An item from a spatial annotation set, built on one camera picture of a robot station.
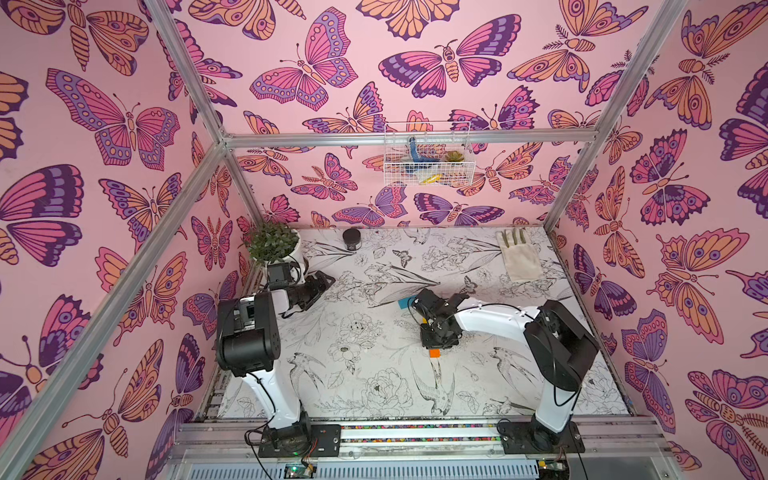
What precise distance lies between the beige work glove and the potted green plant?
2.52ft

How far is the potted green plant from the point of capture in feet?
3.08

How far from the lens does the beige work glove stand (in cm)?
108
